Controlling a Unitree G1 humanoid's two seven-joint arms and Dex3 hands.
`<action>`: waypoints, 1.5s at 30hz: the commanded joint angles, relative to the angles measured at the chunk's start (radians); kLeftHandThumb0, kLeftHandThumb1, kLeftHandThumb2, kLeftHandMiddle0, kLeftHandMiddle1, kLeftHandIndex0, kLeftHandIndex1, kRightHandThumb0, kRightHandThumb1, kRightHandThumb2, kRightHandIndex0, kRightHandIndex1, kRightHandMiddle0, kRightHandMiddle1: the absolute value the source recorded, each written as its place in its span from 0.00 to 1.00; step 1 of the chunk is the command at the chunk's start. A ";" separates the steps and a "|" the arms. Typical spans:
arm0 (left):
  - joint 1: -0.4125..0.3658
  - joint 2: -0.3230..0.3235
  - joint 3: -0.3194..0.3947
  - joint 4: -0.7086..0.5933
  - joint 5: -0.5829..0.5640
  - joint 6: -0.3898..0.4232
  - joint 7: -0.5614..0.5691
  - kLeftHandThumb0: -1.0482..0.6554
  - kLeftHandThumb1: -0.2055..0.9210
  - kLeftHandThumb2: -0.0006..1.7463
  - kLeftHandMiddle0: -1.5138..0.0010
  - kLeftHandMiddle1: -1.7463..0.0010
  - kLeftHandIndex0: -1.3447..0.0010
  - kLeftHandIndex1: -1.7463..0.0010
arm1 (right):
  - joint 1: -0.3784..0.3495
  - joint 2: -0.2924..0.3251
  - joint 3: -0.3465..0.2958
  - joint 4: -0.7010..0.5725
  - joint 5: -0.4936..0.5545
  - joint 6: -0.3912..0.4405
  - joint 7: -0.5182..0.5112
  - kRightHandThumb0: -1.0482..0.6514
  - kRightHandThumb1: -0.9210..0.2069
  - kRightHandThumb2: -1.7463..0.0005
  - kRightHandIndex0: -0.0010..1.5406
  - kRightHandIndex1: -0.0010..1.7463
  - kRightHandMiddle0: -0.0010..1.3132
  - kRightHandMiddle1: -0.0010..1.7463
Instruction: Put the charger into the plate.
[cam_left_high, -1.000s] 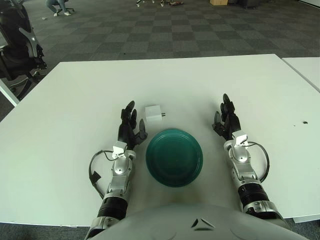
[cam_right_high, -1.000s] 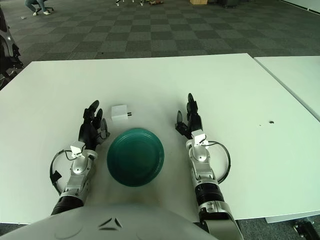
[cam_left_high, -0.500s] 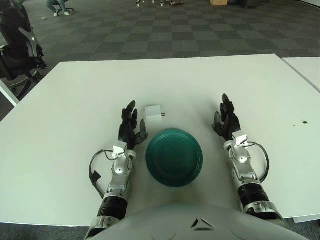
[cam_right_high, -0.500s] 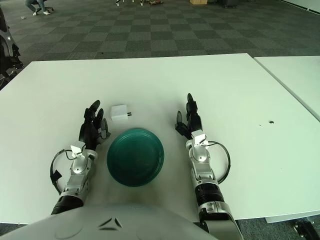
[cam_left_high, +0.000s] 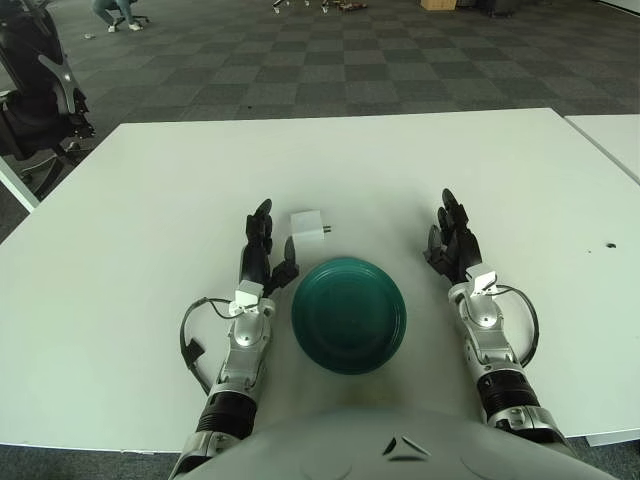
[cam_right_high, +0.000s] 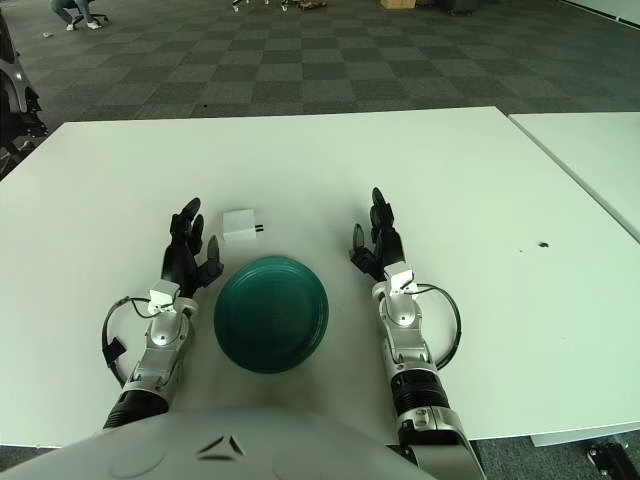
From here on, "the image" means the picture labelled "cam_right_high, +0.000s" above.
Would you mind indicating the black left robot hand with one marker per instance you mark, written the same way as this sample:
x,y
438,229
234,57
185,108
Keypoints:
x,y
180,260

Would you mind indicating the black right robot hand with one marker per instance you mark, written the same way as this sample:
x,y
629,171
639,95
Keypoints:
x,y
390,247

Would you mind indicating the white plug charger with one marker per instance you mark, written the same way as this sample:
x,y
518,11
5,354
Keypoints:
x,y
239,227

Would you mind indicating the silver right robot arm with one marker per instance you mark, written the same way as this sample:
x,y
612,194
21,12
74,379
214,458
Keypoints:
x,y
407,325

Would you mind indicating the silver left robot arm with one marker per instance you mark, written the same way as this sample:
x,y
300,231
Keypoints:
x,y
160,340

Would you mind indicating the green round plate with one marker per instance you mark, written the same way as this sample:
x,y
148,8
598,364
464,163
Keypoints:
x,y
270,315

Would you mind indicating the silver robot torso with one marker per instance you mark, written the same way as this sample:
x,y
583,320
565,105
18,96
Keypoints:
x,y
210,445

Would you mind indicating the brown cardboard box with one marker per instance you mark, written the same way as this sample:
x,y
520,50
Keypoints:
x,y
397,3

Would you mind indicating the black background equipment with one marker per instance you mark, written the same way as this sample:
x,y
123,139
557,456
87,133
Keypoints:
x,y
455,5

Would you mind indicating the black silver office chair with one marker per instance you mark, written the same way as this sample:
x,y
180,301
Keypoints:
x,y
12,70

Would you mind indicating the brown clutter pile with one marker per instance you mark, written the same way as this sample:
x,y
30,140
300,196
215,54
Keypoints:
x,y
312,4

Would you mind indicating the black rolling chair base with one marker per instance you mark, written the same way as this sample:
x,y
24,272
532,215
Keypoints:
x,y
97,15

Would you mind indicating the white furniture legs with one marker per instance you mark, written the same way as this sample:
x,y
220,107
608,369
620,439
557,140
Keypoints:
x,y
235,5

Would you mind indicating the seated person in jeans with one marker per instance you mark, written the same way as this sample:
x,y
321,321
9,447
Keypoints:
x,y
62,10

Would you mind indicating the black table foot caster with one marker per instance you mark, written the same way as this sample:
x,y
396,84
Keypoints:
x,y
607,457

